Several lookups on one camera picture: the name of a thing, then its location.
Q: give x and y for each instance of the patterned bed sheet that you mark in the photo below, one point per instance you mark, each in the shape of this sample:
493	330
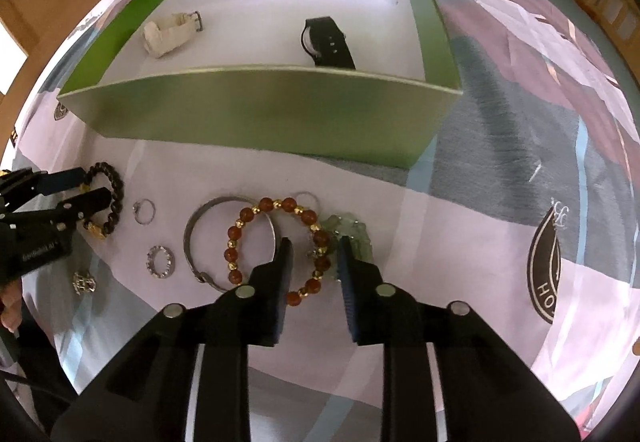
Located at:
525	204

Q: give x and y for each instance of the white wrist watch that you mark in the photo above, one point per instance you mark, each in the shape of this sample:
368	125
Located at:
170	33

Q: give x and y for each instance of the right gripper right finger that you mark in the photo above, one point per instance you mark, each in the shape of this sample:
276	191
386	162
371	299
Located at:
488	392

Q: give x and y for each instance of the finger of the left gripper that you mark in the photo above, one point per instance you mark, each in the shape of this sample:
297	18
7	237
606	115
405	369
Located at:
63	216
24	184

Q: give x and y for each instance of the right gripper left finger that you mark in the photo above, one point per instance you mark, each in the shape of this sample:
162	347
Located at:
184	375

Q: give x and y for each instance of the silver bangle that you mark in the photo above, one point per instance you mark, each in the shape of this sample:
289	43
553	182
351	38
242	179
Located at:
212	229

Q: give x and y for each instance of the black wrist watch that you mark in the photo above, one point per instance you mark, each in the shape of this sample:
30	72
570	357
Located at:
325	43

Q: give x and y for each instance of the silver flower brooch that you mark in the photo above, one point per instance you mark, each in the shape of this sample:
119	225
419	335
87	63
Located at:
83	284

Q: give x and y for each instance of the person's left hand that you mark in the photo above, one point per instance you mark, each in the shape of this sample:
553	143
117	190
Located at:
11	300

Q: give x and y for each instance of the green cardboard box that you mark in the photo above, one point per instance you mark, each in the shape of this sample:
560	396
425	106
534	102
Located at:
246	81

